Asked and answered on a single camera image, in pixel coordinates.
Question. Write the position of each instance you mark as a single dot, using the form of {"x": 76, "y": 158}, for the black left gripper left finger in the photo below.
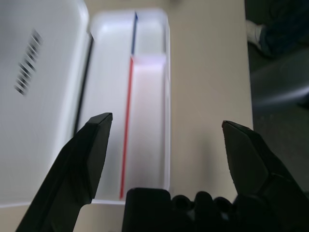
{"x": 79, "y": 169}

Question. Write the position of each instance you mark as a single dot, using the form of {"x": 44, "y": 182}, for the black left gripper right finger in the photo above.
{"x": 253, "y": 164}

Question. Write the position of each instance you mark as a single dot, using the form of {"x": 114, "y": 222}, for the white plastic pencil case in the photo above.
{"x": 108, "y": 72}

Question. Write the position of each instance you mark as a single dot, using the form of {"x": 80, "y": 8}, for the dark blue bystander trouser leg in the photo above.
{"x": 285, "y": 41}

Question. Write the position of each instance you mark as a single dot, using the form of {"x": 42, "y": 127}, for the white bystander shoe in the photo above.
{"x": 253, "y": 31}

